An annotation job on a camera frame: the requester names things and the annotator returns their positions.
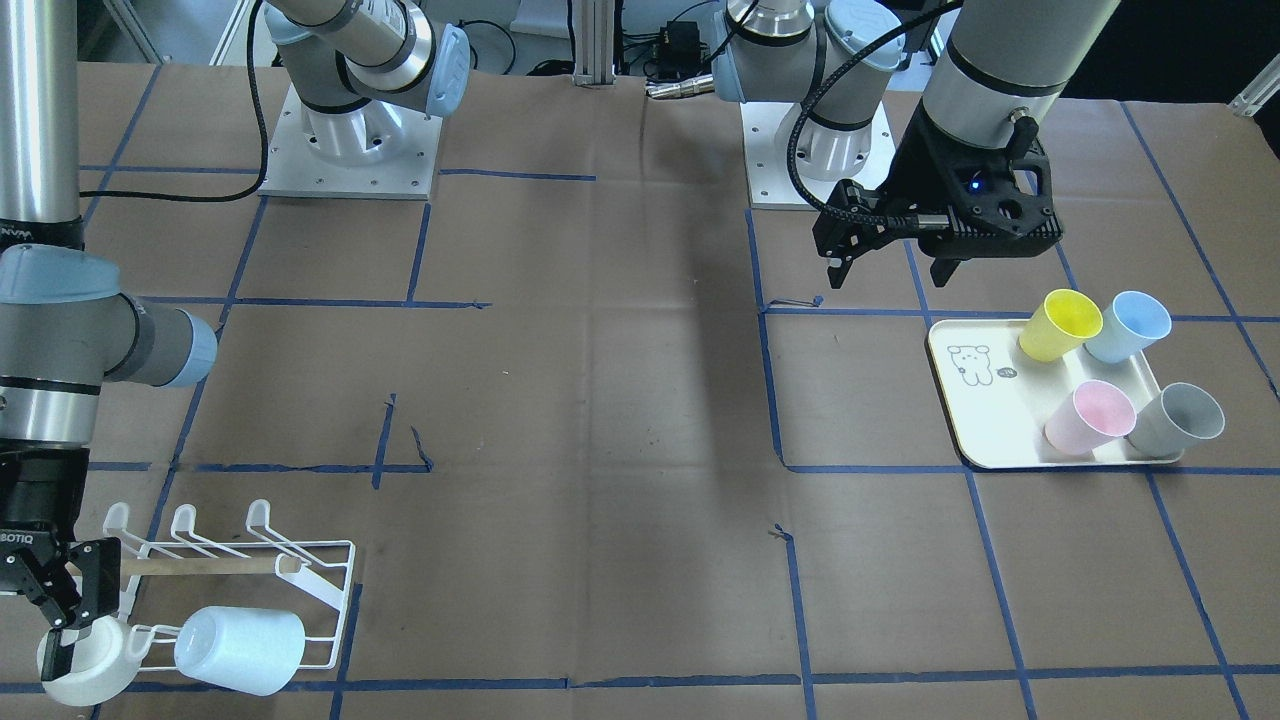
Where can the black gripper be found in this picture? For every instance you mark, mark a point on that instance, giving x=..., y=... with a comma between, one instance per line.
x=32, y=498
x=921, y=163

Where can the cream white cup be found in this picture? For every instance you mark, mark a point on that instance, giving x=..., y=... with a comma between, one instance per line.
x=102, y=666

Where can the light blue cup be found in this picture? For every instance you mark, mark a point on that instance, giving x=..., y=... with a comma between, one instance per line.
x=255, y=651

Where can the beige cup tray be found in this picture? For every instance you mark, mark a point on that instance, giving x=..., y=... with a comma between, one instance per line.
x=998, y=399

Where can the yellow cup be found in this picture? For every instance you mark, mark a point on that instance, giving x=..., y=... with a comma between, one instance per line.
x=1064, y=321

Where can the sky blue cup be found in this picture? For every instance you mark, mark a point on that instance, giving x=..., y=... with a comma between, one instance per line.
x=1133, y=321

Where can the pink cup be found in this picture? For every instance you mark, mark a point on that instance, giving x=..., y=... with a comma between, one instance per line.
x=1091, y=416

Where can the grey cup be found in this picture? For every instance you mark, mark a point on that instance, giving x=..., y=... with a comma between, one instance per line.
x=1179, y=417

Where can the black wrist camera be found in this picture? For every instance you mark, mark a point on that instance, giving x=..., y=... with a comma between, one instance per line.
x=844, y=239

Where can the white wire cup rack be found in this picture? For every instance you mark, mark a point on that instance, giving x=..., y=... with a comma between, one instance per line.
x=165, y=580

